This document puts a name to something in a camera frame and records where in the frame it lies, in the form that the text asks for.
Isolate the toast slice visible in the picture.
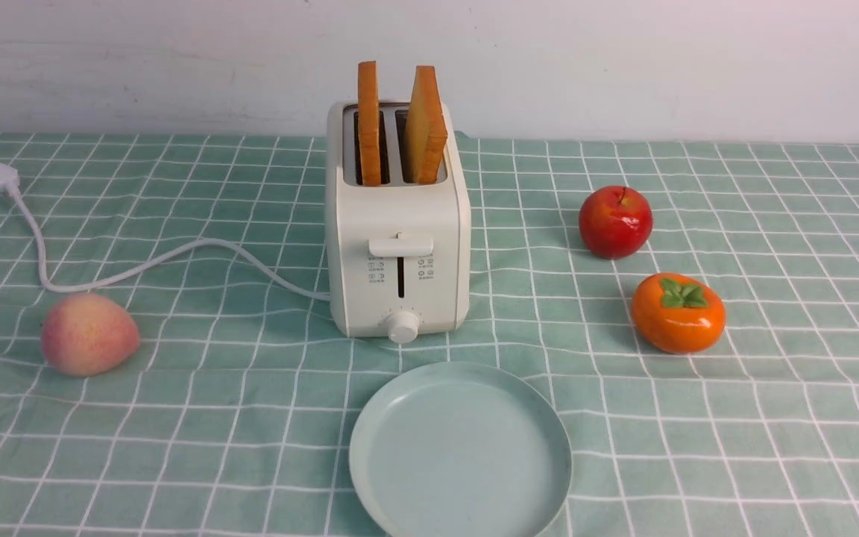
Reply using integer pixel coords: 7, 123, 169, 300
356, 60, 382, 186
403, 66, 449, 184

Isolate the white two-slot toaster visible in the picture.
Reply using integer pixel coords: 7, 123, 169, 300
324, 101, 473, 345

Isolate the light green round plate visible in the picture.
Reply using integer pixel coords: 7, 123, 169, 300
348, 362, 573, 536

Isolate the red apple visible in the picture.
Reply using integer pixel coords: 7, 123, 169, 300
577, 186, 654, 260

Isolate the orange persimmon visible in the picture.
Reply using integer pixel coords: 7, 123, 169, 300
630, 272, 727, 354

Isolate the pink peach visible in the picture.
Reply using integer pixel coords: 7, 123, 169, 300
40, 293, 141, 377

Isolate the white power cord with plug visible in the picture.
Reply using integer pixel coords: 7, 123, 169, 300
0, 163, 332, 303

